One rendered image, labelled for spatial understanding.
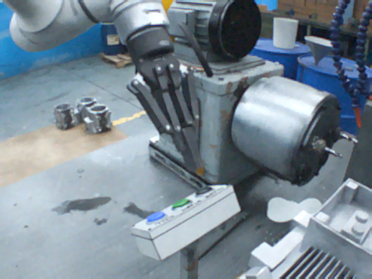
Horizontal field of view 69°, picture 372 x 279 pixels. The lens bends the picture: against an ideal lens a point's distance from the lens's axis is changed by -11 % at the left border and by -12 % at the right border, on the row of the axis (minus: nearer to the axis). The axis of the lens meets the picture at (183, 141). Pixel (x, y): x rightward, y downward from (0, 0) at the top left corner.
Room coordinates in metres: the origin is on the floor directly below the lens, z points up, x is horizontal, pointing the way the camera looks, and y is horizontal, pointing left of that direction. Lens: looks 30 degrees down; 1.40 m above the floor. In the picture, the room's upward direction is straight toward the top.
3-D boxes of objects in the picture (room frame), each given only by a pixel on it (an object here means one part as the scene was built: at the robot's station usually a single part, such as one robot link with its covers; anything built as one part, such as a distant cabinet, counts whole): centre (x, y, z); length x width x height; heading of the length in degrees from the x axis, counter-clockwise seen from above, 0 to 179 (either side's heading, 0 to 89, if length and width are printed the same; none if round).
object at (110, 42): (5.51, 0.85, 0.37); 1.20 x 0.80 x 0.74; 126
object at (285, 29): (2.60, -0.86, 0.99); 0.24 x 0.22 x 0.24; 41
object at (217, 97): (0.91, -0.09, 0.99); 0.35 x 0.31 x 0.37; 40
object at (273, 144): (0.73, -0.24, 1.04); 0.37 x 0.25 x 0.25; 40
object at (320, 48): (2.01, -0.95, 0.93); 0.25 x 0.24 x 0.25; 131
